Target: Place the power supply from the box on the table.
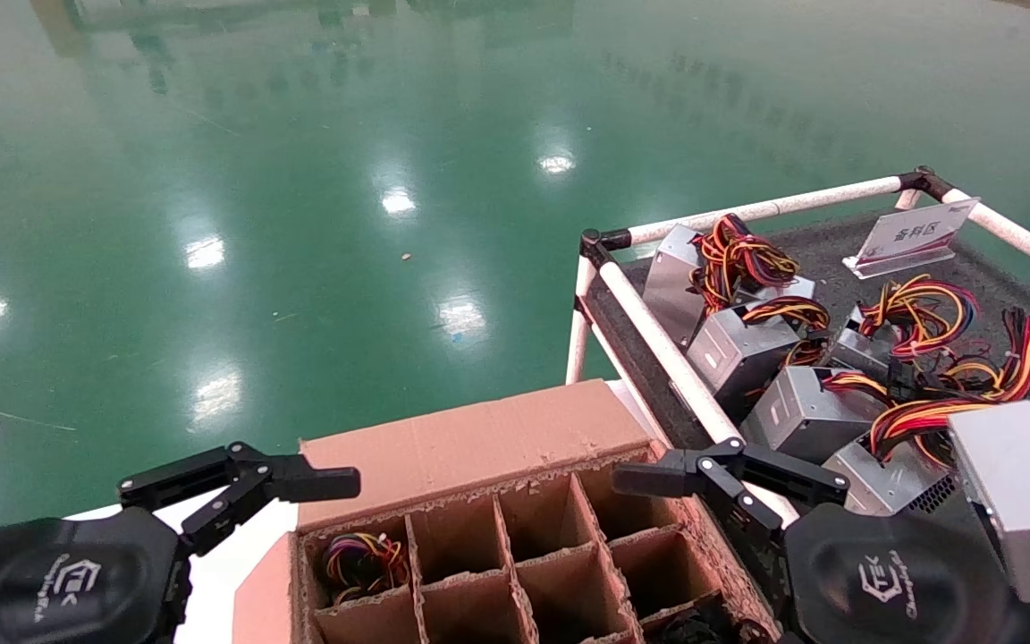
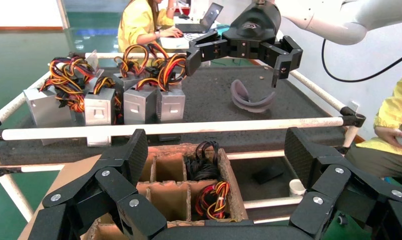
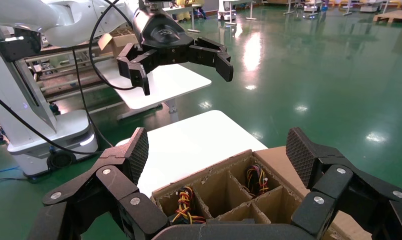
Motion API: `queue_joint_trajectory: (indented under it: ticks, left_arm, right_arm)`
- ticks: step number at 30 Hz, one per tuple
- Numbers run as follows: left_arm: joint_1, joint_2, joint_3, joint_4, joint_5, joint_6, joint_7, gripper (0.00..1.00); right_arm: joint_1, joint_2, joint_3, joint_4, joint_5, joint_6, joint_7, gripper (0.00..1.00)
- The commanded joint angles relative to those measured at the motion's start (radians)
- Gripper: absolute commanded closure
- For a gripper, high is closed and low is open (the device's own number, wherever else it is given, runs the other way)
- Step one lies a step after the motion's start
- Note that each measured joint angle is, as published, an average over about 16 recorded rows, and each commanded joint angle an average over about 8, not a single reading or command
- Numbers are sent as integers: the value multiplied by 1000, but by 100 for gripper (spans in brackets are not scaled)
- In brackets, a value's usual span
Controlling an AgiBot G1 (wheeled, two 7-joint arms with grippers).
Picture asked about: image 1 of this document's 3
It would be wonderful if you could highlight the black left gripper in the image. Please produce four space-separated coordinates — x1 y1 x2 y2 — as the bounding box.
0 506 193 644

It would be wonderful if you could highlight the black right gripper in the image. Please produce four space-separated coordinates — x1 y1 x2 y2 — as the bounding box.
612 436 1030 644

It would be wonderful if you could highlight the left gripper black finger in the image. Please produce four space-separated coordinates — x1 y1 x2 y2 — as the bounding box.
117 441 361 557

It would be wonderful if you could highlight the silver power supply with cables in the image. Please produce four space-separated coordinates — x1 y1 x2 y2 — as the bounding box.
687 297 832 419
835 274 983 378
643 213 802 348
823 398 1030 518
734 274 818 312
322 531 410 603
741 309 1030 463

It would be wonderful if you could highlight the brown cardboard box with dividers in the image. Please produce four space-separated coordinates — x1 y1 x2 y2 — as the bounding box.
231 378 784 644

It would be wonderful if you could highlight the clear acrylic label sign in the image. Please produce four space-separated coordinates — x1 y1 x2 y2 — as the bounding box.
841 197 981 280

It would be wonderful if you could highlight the power supply with black cables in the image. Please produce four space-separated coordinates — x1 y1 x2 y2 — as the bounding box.
658 597 775 644

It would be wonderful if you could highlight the white pipe cart frame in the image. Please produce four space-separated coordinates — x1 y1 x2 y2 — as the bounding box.
566 165 1030 529

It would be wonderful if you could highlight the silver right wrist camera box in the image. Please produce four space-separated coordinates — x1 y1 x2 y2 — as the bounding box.
947 400 1030 611

